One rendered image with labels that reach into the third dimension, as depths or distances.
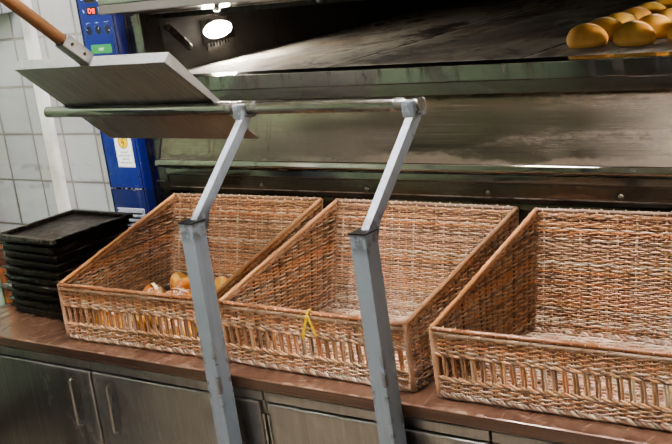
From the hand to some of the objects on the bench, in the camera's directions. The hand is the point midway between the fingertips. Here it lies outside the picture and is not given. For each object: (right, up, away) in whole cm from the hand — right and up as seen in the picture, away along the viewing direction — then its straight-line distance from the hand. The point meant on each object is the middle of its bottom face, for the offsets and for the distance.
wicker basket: (+124, -111, +63) cm, 178 cm away
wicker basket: (+79, -109, +100) cm, 168 cm away
